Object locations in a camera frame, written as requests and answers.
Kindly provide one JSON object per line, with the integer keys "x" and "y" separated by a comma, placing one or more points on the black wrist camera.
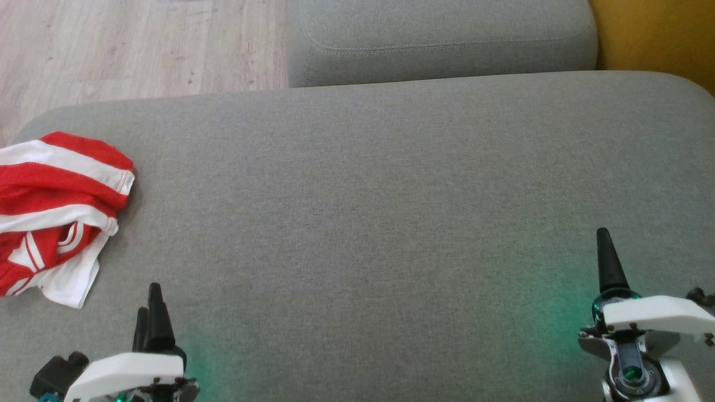
{"x": 56, "y": 371}
{"x": 701, "y": 297}

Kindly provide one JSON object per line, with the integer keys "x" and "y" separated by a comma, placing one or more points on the red shorts with white trim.
{"x": 56, "y": 178}

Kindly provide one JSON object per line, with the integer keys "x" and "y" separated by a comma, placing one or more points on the grey sofa back cushion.
{"x": 435, "y": 33}

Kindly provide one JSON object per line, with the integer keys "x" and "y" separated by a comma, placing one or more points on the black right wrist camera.
{"x": 701, "y": 297}

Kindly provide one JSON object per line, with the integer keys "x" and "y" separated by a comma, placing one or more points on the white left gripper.
{"x": 128, "y": 371}

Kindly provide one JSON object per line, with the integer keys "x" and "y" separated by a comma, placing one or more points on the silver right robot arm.
{"x": 637, "y": 374}

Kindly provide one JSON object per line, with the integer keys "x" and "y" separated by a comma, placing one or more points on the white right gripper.
{"x": 659, "y": 314}

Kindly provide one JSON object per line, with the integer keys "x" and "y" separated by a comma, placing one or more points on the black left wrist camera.
{"x": 56, "y": 371}

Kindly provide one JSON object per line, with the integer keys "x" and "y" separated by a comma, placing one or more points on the grey sofa seat cushion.
{"x": 368, "y": 223}

